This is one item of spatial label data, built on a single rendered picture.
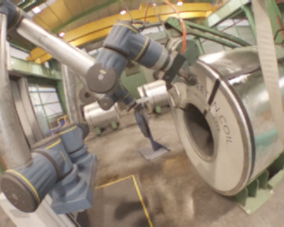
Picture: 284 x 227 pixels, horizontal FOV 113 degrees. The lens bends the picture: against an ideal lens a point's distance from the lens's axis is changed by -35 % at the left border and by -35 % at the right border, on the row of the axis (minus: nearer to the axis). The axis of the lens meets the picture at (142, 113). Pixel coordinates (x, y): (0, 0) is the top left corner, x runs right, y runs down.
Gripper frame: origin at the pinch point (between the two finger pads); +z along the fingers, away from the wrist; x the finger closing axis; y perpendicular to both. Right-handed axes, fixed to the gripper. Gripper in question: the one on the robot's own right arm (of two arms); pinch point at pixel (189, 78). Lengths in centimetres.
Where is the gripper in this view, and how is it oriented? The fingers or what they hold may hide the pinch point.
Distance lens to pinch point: 66.4
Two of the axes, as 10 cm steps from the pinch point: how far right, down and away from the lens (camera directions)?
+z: 8.5, 3.3, 4.1
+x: 5.0, -7.8, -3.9
